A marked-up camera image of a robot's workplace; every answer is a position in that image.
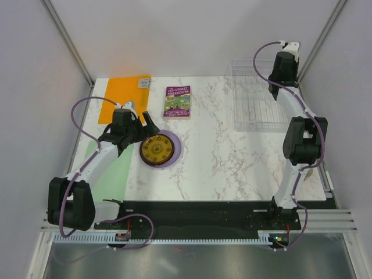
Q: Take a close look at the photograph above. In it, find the green clipboard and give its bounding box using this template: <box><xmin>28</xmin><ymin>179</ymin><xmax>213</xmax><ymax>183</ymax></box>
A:
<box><xmin>84</xmin><ymin>145</ymin><xmax>134</xmax><ymax>203</ymax></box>

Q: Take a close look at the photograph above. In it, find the white slotted cable duct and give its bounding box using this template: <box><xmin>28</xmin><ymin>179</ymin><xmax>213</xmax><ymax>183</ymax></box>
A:
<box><xmin>52</xmin><ymin>230</ymin><xmax>287</xmax><ymax>245</ymax></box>

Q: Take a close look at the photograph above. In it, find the purple plastic plate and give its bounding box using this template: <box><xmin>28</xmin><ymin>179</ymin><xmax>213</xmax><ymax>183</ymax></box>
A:
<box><xmin>142</xmin><ymin>130</ymin><xmax>183</xmax><ymax>169</ymax></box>

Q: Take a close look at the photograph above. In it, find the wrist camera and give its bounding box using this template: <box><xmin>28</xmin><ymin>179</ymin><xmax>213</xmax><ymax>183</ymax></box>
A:
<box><xmin>280</xmin><ymin>40</ymin><xmax>300</xmax><ymax>61</ymax></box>
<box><xmin>115</xmin><ymin>101</ymin><xmax>137</xmax><ymax>115</ymax></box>

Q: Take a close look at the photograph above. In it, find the purple treehouse book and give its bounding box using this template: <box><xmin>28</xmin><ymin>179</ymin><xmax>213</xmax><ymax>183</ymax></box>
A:
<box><xmin>163</xmin><ymin>85</ymin><xmax>191</xmax><ymax>120</ymax></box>

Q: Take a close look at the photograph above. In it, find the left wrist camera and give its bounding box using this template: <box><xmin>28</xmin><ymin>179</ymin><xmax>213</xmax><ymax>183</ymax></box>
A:
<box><xmin>115</xmin><ymin>101</ymin><xmax>137</xmax><ymax>115</ymax></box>

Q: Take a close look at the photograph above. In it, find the yellow brown patterned plate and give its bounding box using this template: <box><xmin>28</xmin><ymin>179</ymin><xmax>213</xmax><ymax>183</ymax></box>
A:
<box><xmin>139</xmin><ymin>134</ymin><xmax>175</xmax><ymax>166</ymax></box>

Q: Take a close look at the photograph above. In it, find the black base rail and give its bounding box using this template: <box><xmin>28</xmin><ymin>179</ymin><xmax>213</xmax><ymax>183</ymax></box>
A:
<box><xmin>95</xmin><ymin>201</ymin><xmax>301</xmax><ymax>239</ymax></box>

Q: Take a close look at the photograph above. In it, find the orange paper cup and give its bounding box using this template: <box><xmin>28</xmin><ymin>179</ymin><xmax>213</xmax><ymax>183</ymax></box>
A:
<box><xmin>304</xmin><ymin>169</ymin><xmax>313</xmax><ymax>181</ymax></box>

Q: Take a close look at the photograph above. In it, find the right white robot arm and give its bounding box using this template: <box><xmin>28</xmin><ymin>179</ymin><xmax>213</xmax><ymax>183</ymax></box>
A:
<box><xmin>266</xmin><ymin>51</ymin><xmax>328</xmax><ymax>229</ymax></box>

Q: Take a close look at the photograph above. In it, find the orange cutting mat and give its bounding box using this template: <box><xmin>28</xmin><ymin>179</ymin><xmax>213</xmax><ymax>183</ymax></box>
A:
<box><xmin>94</xmin><ymin>76</ymin><xmax>152</xmax><ymax>123</ymax></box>

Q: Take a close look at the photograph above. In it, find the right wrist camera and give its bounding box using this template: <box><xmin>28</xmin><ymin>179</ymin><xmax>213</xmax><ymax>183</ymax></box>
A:
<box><xmin>280</xmin><ymin>40</ymin><xmax>300</xmax><ymax>61</ymax></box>

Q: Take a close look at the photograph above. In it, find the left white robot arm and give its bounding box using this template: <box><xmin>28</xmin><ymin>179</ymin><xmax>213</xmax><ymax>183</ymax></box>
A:
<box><xmin>47</xmin><ymin>108</ymin><xmax>160</xmax><ymax>231</ymax></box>

